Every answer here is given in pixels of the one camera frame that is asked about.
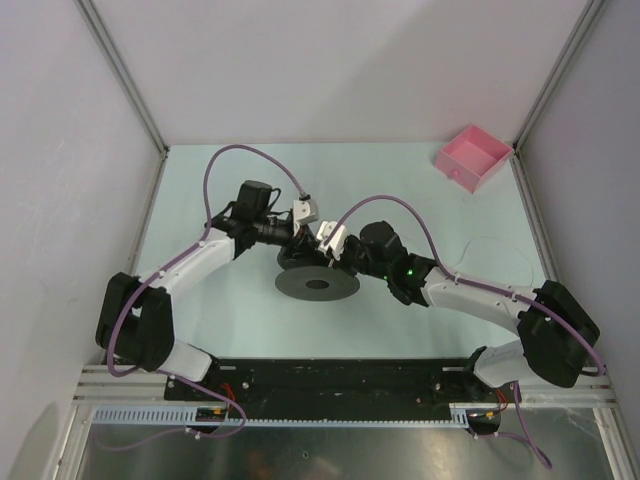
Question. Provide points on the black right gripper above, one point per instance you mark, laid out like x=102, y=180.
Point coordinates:
x=341, y=263

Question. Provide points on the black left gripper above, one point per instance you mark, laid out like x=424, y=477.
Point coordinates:
x=303, y=246

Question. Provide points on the black cable spool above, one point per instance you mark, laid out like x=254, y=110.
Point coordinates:
x=308, y=277

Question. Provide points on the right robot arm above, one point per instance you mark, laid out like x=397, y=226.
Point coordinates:
x=554, y=332

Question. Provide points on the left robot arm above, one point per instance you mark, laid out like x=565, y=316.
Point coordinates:
x=136, y=321

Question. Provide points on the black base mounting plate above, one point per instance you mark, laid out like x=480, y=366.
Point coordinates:
x=444, y=378

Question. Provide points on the pink open box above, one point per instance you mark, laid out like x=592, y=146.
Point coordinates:
x=472, y=158

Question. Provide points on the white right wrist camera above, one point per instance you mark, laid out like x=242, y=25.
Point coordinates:
x=331, y=238

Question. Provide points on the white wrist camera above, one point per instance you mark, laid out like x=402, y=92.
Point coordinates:
x=331, y=238
x=304, y=212

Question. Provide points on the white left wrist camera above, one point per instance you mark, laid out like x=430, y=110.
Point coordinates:
x=304, y=212

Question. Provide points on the aluminium front rail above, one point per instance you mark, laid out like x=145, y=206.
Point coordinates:
x=97, y=386

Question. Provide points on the grey slotted cable duct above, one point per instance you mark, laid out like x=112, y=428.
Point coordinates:
x=192, y=416

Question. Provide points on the aluminium frame post left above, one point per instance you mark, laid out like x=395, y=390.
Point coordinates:
x=115, y=61

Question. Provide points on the aluminium frame post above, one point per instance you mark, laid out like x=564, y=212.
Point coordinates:
x=576, y=41
x=115, y=61

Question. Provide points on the aluminium frame post right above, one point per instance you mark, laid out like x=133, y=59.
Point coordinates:
x=576, y=41

